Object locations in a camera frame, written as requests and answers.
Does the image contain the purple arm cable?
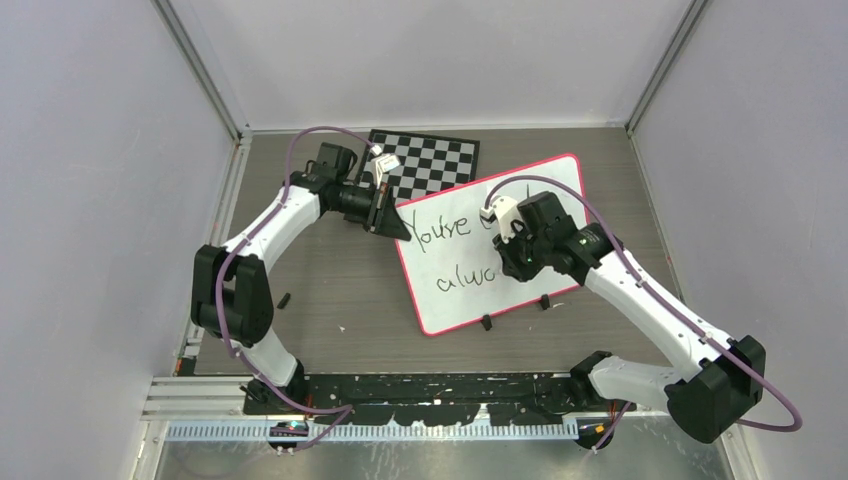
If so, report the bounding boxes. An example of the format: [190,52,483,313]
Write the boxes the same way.
[215,125,384,455]
[483,174,803,453]

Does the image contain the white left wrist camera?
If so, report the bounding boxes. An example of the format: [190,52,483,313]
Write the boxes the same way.
[369,143,401,186]

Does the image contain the black white checkerboard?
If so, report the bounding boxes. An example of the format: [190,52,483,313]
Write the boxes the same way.
[368,129,481,204]

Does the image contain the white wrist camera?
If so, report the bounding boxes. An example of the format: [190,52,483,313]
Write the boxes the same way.
[369,143,401,186]
[479,195,527,247]

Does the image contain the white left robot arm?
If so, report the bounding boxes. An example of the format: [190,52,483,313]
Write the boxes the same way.
[190,142,412,414]

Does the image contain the black marker cap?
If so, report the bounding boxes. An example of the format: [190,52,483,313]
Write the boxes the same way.
[276,292,291,310]

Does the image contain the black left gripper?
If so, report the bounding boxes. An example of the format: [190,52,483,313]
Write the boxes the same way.
[332,182,412,242]

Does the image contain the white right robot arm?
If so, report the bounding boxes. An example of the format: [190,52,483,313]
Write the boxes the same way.
[480,191,766,443]

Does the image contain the pink framed whiteboard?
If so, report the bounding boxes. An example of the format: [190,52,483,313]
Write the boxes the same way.
[396,153,590,336]

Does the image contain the aluminium frame rail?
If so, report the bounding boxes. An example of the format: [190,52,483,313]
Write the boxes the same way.
[142,373,622,450]

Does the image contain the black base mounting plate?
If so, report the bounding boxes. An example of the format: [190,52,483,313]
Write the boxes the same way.
[290,373,625,427]

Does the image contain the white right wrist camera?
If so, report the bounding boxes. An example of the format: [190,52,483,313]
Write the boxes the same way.
[479,195,527,247]

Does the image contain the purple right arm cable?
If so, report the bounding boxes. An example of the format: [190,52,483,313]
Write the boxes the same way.
[483,174,803,453]

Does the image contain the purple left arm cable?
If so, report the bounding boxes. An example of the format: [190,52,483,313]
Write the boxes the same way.
[215,125,384,455]

